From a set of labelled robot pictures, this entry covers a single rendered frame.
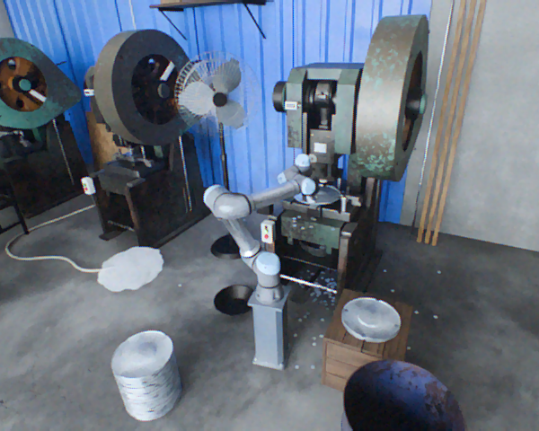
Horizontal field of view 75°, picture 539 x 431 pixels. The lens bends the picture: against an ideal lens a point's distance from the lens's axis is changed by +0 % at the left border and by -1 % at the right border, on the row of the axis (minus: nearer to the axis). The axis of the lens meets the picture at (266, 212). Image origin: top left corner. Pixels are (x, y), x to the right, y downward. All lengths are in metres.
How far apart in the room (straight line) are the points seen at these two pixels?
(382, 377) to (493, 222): 2.14
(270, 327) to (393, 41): 1.48
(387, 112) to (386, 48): 0.27
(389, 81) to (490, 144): 1.74
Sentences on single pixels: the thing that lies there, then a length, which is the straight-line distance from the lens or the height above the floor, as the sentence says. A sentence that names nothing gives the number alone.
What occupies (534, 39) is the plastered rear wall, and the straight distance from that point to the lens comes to 3.19.
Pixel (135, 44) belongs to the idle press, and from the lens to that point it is 2.78.
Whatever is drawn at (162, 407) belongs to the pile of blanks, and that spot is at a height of 0.06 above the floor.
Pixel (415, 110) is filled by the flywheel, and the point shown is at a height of 1.31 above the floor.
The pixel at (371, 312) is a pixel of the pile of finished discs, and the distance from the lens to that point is 2.00.
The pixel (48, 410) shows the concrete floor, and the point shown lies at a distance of 2.38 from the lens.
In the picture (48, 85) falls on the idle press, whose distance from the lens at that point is 4.44.
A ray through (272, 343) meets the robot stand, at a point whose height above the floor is 0.18.
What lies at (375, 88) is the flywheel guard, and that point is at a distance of 1.69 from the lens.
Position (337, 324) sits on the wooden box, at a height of 0.35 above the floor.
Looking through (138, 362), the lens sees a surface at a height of 0.31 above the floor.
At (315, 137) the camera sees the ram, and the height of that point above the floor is 1.12.
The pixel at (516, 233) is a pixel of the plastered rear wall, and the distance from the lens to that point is 3.59.
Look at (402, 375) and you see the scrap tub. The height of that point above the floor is 0.40.
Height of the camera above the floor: 1.71
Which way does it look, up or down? 27 degrees down
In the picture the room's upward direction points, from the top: 3 degrees counter-clockwise
